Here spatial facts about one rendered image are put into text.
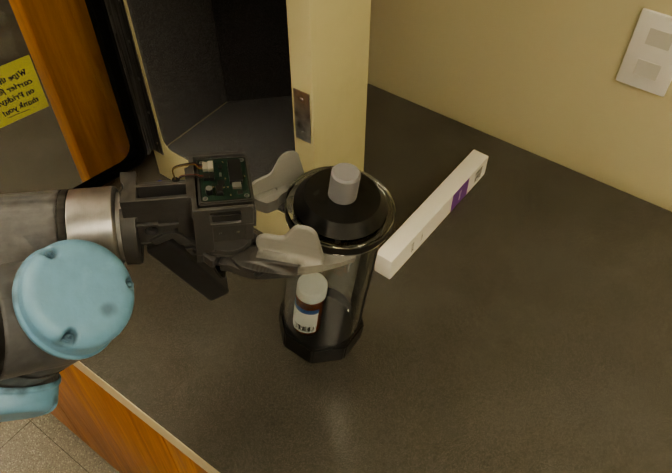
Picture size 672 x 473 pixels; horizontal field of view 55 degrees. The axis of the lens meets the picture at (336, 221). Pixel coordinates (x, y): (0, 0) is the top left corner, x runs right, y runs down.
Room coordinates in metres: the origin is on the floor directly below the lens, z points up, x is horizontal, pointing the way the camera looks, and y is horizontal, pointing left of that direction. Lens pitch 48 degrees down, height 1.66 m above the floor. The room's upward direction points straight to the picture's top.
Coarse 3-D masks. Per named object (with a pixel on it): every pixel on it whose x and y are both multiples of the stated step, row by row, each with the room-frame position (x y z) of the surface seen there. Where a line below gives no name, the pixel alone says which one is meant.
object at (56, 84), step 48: (0, 0) 0.66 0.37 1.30; (48, 0) 0.69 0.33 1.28; (0, 48) 0.64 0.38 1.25; (48, 48) 0.68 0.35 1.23; (96, 48) 0.72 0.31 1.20; (0, 96) 0.63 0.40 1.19; (48, 96) 0.66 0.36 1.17; (96, 96) 0.70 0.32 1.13; (0, 144) 0.61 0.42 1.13; (48, 144) 0.65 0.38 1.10; (96, 144) 0.69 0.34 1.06; (0, 192) 0.59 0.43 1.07
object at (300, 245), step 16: (256, 240) 0.38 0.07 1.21; (272, 240) 0.38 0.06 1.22; (288, 240) 0.38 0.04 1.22; (304, 240) 0.38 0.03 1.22; (256, 256) 0.38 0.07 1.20; (272, 256) 0.38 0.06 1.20; (288, 256) 0.38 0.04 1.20; (304, 256) 0.37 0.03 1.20; (320, 256) 0.37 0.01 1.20; (336, 256) 0.38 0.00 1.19; (352, 256) 0.38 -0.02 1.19; (304, 272) 0.37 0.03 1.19
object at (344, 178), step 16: (320, 176) 0.45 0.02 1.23; (336, 176) 0.43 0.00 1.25; (352, 176) 0.43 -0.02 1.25; (304, 192) 0.43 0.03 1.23; (320, 192) 0.43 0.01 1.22; (336, 192) 0.42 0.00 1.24; (352, 192) 0.42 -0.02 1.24; (368, 192) 0.44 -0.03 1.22; (304, 208) 0.42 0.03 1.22; (320, 208) 0.41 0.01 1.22; (336, 208) 0.41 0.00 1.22; (352, 208) 0.42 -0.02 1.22; (368, 208) 0.42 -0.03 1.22; (384, 208) 0.43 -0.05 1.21; (304, 224) 0.40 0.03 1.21; (320, 224) 0.40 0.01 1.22; (336, 224) 0.40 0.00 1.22; (352, 224) 0.40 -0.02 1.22; (368, 224) 0.40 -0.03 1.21
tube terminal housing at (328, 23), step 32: (288, 0) 0.59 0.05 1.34; (320, 0) 0.58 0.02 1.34; (352, 0) 0.63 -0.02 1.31; (288, 32) 0.59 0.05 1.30; (320, 32) 0.58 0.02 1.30; (352, 32) 0.63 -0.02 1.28; (320, 64) 0.58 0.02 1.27; (352, 64) 0.63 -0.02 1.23; (320, 96) 0.58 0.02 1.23; (352, 96) 0.63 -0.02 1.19; (320, 128) 0.58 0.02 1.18; (352, 128) 0.63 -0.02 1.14; (160, 160) 0.75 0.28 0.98; (320, 160) 0.58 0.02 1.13; (352, 160) 0.64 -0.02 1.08; (256, 224) 0.64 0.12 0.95
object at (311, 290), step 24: (288, 192) 0.44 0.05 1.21; (384, 192) 0.45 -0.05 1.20; (288, 216) 0.41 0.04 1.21; (336, 240) 0.39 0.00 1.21; (360, 240) 0.39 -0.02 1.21; (384, 240) 0.40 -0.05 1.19; (360, 264) 0.40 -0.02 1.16; (288, 288) 0.42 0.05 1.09; (312, 288) 0.39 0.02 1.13; (336, 288) 0.39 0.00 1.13; (360, 288) 0.40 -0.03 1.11; (288, 312) 0.42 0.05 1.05; (312, 312) 0.39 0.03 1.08; (336, 312) 0.39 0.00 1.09; (360, 312) 0.41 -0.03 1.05; (312, 336) 0.39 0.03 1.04; (336, 336) 0.39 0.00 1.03
